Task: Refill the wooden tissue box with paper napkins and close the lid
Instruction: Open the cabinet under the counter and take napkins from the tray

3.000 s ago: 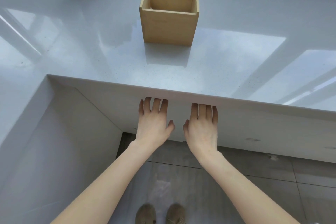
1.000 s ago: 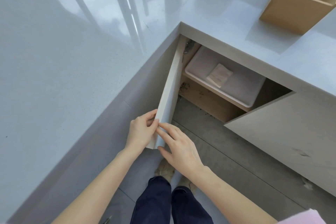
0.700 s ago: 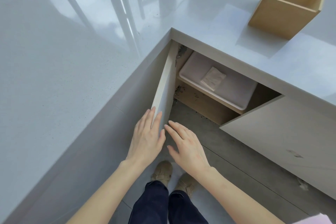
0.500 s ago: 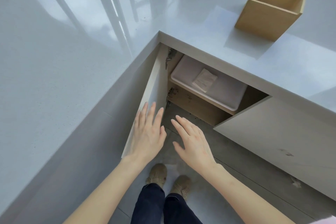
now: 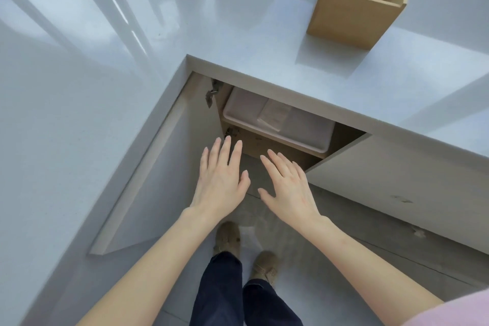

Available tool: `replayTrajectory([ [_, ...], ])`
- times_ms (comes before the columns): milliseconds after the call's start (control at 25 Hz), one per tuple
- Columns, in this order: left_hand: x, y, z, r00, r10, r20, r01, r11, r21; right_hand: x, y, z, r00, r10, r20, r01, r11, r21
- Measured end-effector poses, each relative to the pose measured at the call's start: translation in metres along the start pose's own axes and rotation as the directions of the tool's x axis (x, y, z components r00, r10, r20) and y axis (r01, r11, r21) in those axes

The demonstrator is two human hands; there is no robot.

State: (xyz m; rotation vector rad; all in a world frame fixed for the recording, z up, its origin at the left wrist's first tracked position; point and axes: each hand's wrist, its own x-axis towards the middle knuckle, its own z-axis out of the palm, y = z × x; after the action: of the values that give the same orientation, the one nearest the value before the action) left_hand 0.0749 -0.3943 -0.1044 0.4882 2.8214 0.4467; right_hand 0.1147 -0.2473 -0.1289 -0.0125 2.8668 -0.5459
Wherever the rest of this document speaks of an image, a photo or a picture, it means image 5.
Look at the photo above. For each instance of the person's left hand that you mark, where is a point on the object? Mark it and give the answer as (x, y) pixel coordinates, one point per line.
(219, 188)

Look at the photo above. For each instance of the person's right hand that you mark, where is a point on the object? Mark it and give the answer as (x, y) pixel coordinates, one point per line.
(294, 199)

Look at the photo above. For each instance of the wooden box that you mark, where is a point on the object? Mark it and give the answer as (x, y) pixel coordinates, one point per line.
(344, 20)

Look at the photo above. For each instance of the person's right forearm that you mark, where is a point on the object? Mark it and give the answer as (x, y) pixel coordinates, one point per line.
(370, 280)

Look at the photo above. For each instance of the person's left forearm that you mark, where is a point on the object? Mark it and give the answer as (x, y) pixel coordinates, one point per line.
(145, 276)

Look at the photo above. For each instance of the person's left brown shoe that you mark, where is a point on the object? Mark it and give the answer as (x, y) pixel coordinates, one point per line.
(227, 239)

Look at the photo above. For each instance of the person's brown shoe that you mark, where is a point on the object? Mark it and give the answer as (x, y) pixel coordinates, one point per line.
(265, 266)
(227, 239)

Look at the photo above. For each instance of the person's right brown shoe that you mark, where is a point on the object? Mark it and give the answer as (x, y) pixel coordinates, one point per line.
(265, 266)

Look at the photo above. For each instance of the grey cabinet door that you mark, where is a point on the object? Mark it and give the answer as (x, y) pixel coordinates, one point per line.
(164, 169)
(401, 192)

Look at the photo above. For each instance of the grey plastic bin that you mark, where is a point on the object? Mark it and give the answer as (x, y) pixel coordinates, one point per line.
(305, 131)

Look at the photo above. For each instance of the metal door hinge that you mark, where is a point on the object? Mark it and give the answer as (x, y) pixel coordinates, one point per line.
(212, 94)

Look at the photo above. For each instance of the dark blue trousers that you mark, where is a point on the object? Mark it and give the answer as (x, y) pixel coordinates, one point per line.
(217, 291)

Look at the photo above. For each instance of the pink garment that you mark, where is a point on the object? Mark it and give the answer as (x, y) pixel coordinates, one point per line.
(458, 310)

